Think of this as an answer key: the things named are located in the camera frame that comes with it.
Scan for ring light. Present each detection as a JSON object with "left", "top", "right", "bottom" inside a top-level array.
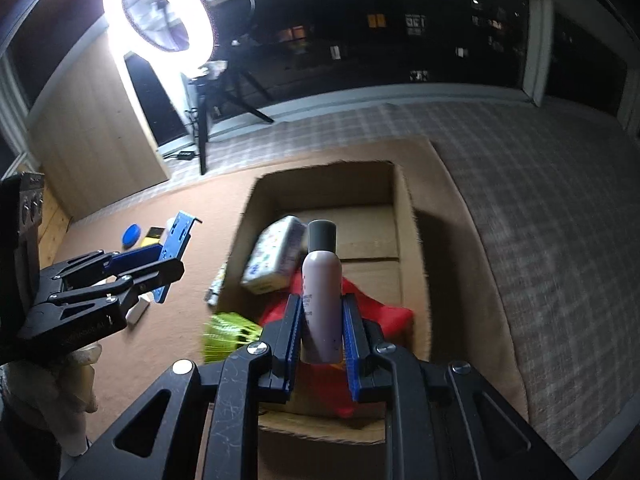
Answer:
[{"left": 103, "top": 0, "right": 215, "bottom": 73}]

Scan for pink bottle grey cap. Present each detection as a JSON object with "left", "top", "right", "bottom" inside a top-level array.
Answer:
[{"left": 302, "top": 219, "right": 343, "bottom": 365}]

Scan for pine plank panel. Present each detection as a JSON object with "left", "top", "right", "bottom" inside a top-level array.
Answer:
[{"left": 38, "top": 190, "right": 70, "bottom": 268}]

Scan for black tripod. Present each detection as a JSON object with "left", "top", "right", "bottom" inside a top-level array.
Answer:
[{"left": 188, "top": 60, "right": 274, "bottom": 176}]

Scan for white printed tube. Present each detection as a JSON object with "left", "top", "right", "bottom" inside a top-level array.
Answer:
[{"left": 204, "top": 263, "right": 227, "bottom": 308}]

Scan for gloved left hand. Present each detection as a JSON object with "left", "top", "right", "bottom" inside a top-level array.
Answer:
[{"left": 1, "top": 342, "right": 102, "bottom": 457}]

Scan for white square box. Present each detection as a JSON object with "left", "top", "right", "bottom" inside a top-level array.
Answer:
[{"left": 126, "top": 295, "right": 151, "bottom": 327}]

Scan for white tissue pack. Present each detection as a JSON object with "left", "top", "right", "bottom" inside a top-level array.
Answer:
[{"left": 241, "top": 216, "right": 306, "bottom": 295}]

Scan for blue round lid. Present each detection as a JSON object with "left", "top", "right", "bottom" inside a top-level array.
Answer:
[{"left": 122, "top": 223, "right": 141, "bottom": 250}]

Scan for yellow black flat package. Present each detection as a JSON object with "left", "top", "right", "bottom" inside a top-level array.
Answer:
[{"left": 139, "top": 226, "right": 165, "bottom": 247}]

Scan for light wooden board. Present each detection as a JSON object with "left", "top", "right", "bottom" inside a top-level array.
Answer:
[{"left": 27, "top": 26, "right": 170, "bottom": 220}]

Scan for red drawstring bag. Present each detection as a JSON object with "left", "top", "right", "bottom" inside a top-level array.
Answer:
[{"left": 259, "top": 272, "right": 413, "bottom": 418}]

